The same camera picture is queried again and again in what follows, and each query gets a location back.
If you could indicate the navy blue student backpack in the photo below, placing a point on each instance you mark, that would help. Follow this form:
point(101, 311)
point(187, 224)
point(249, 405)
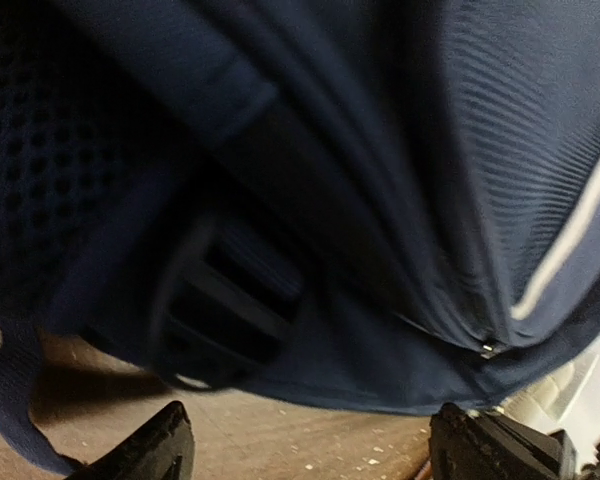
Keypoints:
point(377, 206)

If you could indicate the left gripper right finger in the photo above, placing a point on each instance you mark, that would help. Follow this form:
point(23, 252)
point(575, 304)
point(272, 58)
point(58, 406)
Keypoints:
point(490, 446)

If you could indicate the beige hard glasses case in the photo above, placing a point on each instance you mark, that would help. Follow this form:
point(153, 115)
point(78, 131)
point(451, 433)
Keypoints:
point(568, 398)

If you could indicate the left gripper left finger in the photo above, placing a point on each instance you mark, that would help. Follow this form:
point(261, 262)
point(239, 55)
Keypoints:
point(162, 448)

